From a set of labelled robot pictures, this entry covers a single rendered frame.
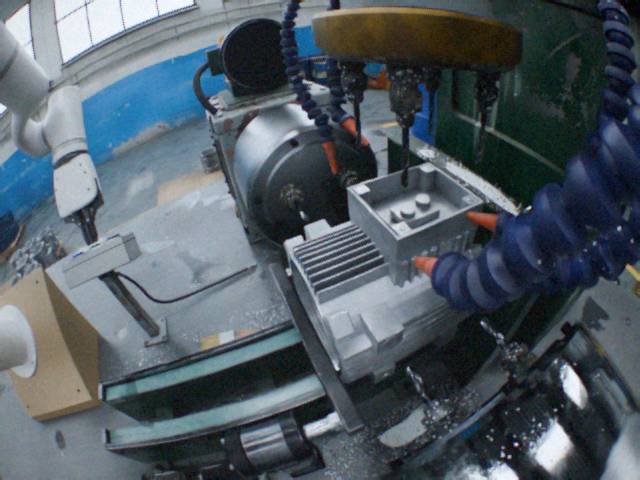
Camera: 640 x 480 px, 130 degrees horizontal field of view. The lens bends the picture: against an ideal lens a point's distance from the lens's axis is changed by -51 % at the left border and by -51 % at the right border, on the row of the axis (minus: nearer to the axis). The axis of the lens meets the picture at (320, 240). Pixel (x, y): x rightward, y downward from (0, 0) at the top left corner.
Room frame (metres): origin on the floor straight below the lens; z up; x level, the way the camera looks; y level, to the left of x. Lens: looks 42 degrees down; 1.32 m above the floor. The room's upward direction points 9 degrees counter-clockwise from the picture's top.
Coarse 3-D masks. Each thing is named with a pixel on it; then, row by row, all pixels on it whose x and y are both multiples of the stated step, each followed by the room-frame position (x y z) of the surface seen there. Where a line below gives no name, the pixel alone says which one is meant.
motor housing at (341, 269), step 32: (352, 224) 0.27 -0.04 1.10; (320, 256) 0.22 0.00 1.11; (352, 256) 0.22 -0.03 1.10; (320, 288) 0.19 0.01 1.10; (352, 288) 0.19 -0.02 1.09; (384, 288) 0.19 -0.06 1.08; (416, 288) 0.18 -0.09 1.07; (320, 320) 0.25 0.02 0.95; (352, 320) 0.16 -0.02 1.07; (416, 320) 0.15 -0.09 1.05; (448, 320) 0.16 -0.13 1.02; (352, 352) 0.13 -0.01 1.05; (384, 352) 0.13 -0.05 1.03
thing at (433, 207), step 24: (432, 168) 0.30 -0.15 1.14; (360, 192) 0.27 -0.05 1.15; (384, 192) 0.29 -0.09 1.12; (408, 192) 0.30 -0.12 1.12; (432, 192) 0.29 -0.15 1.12; (456, 192) 0.26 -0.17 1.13; (360, 216) 0.25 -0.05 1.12; (384, 216) 0.26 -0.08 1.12; (408, 216) 0.23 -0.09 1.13; (432, 216) 0.24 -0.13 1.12; (456, 216) 0.21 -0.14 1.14; (384, 240) 0.21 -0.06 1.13; (408, 240) 0.19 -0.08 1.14; (432, 240) 0.20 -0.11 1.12; (456, 240) 0.21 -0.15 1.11; (408, 264) 0.19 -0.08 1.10
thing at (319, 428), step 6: (318, 420) 0.07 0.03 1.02; (324, 420) 0.07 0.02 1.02; (330, 420) 0.07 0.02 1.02; (306, 426) 0.07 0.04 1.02; (312, 426) 0.07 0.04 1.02; (318, 426) 0.07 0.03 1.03; (324, 426) 0.07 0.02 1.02; (330, 426) 0.06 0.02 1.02; (336, 426) 0.06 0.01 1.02; (306, 432) 0.06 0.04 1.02; (312, 432) 0.06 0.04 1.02; (318, 432) 0.06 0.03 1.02; (324, 432) 0.06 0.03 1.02; (330, 432) 0.06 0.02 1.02; (312, 438) 0.05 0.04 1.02; (318, 438) 0.05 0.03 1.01
